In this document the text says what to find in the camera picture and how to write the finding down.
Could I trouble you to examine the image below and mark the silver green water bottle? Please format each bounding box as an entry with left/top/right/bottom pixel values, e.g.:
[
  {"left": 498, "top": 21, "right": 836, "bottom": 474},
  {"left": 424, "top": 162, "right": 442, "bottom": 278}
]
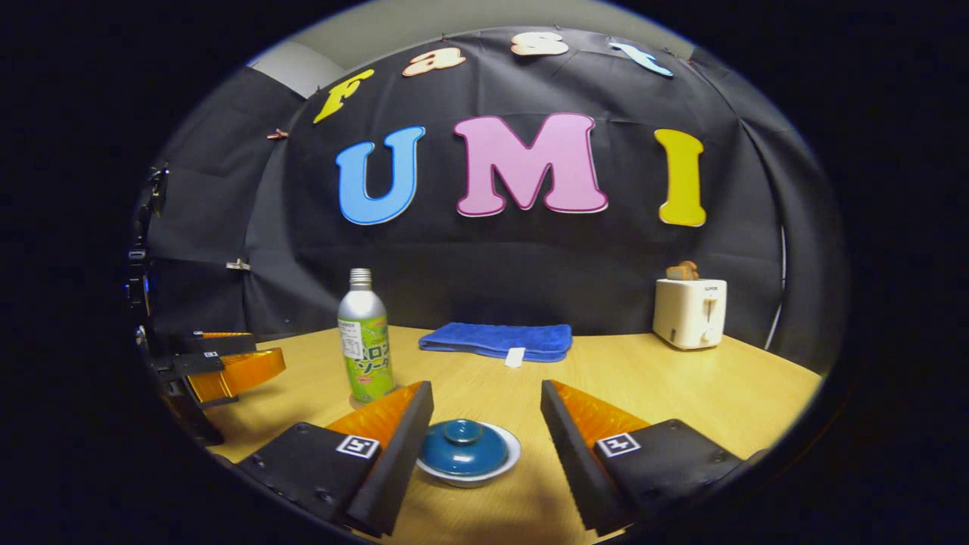
[{"left": 338, "top": 268, "right": 396, "bottom": 404}]

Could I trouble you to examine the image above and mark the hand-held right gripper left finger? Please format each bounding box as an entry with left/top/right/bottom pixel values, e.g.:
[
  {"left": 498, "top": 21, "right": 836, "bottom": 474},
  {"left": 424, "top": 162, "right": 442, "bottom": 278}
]
[{"left": 236, "top": 381, "right": 435, "bottom": 538}]

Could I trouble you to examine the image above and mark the white toaster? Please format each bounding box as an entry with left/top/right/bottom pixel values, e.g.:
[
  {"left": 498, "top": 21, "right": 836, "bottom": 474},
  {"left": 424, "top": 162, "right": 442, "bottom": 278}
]
[{"left": 653, "top": 278, "right": 728, "bottom": 350}]

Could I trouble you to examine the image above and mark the folded blue towel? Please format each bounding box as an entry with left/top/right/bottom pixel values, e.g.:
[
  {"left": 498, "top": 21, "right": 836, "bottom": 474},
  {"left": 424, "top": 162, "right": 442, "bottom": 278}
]
[{"left": 419, "top": 322, "right": 574, "bottom": 369}]

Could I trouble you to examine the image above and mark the teal teacup lid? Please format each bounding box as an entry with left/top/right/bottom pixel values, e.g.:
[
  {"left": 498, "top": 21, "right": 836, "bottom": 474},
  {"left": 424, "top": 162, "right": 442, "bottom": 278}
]
[{"left": 419, "top": 419, "right": 509, "bottom": 478}]

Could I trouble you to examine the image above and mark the white cable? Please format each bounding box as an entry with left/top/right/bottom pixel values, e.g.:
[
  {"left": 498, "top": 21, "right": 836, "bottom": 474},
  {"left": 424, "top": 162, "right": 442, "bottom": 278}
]
[{"left": 763, "top": 226, "right": 789, "bottom": 350}]

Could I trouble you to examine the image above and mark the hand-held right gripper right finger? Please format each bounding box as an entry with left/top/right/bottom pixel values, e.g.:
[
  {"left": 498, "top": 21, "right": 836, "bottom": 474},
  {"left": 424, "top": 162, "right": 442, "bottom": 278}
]
[{"left": 541, "top": 380, "right": 746, "bottom": 536}]

